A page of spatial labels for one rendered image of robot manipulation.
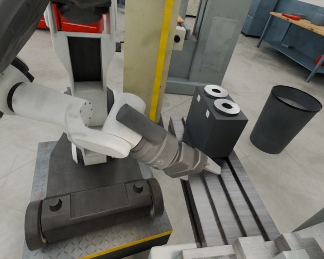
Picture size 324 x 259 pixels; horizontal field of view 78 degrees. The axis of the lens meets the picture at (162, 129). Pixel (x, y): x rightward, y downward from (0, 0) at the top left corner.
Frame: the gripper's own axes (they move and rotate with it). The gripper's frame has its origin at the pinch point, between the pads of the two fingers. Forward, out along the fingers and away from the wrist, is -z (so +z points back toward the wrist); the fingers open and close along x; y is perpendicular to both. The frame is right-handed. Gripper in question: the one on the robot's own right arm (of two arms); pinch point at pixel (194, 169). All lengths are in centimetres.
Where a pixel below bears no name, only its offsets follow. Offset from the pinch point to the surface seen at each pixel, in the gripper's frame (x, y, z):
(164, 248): -16.2, -17.8, -8.4
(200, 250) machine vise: 0.1, -17.4, -4.1
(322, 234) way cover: 14.4, -6.0, -43.1
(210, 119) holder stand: -0.8, 21.1, -6.7
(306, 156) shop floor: -20, 106, -211
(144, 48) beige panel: -72, 128, -4
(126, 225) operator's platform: -64, -9, -24
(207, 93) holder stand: -2.1, 32.9, -5.5
